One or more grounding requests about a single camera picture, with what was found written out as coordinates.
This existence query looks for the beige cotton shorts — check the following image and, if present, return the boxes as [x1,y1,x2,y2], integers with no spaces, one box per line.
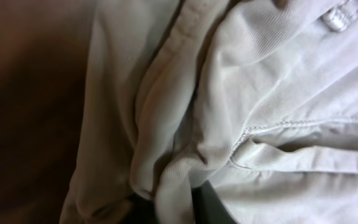
[60,0,358,223]

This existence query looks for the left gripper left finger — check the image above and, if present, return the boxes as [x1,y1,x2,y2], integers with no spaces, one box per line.
[121,194,158,224]

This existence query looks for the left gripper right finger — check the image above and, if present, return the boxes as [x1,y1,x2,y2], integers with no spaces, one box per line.
[191,181,237,224]

